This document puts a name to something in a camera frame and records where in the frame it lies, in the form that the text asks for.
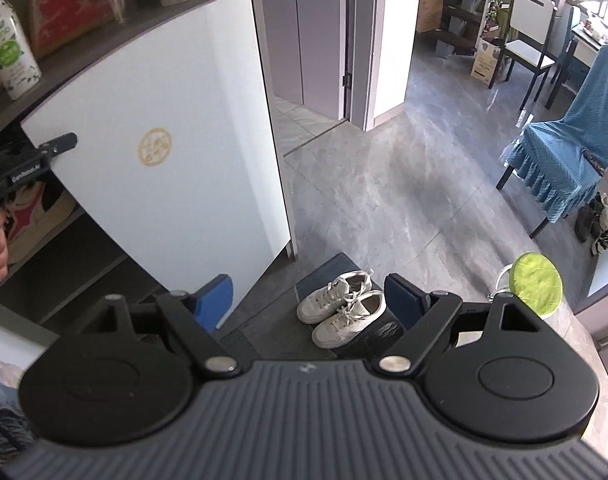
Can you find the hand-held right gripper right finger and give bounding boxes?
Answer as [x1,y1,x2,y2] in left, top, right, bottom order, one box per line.
[373,272,551,380]

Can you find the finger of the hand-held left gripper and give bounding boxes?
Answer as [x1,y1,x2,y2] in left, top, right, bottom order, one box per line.
[36,132,79,161]

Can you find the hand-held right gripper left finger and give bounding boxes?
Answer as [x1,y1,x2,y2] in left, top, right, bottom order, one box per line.
[64,273,243,380]

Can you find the white chunky lace-up sneaker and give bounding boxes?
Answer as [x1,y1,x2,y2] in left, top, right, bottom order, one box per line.
[296,270,375,325]
[311,290,386,349]

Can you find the grey shoe cabinet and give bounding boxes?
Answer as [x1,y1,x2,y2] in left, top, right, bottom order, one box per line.
[0,0,299,341]

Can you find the white cabinet door gold emblem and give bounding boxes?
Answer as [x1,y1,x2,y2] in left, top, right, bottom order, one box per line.
[20,0,293,333]

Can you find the white bottle green label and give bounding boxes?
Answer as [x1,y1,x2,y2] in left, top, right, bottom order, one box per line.
[0,0,42,101]

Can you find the lime green round disc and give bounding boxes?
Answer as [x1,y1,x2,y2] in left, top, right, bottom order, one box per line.
[494,252,565,318]

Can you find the red printed box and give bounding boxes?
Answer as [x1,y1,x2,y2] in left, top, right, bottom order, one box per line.
[28,0,127,58]

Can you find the black boot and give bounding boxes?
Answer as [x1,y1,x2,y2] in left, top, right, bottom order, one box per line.
[574,194,603,244]

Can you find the blue covered chair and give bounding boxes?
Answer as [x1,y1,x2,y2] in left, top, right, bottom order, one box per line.
[496,42,608,238]

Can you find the person's blue jeans leg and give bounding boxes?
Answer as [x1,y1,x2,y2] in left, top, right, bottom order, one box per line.
[0,379,37,463]

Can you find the white printed box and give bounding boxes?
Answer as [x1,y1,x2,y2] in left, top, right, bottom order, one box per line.
[471,40,500,81]

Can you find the white room door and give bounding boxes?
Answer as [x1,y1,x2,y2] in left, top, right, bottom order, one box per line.
[349,0,422,133]

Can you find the brown cardboard box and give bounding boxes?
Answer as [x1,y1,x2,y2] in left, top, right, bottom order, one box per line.
[416,0,445,33]

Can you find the dark stepped shelf rack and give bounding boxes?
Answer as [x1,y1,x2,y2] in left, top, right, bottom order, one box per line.
[421,0,495,56]

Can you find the white desk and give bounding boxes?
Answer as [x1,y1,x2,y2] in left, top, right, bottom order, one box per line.
[554,5,608,111]

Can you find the white chair black legs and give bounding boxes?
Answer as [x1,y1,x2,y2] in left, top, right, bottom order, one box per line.
[499,0,560,111]

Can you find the white flower stand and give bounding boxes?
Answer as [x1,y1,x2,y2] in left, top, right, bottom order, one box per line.
[476,0,527,43]

